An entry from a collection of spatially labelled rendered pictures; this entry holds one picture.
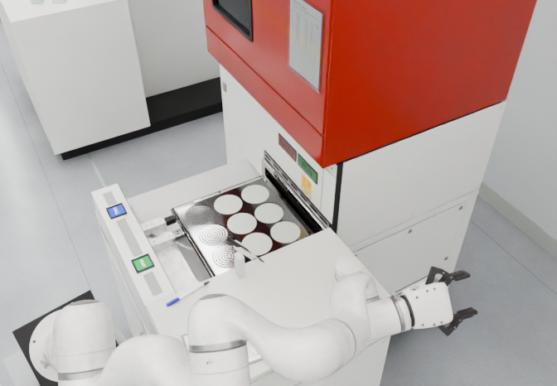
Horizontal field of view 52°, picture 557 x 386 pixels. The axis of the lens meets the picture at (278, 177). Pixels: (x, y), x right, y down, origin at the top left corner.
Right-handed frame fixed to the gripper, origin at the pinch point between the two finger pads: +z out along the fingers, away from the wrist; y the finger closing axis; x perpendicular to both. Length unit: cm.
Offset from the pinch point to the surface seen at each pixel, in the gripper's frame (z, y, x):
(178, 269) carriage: -68, -10, -57
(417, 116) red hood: 13, -40, -43
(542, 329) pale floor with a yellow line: 81, 78, -115
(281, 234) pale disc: -33, -11, -62
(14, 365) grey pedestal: -118, 1, -42
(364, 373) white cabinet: -20, 34, -42
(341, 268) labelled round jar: -22.7, -5.1, -27.4
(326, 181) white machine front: -17, -27, -48
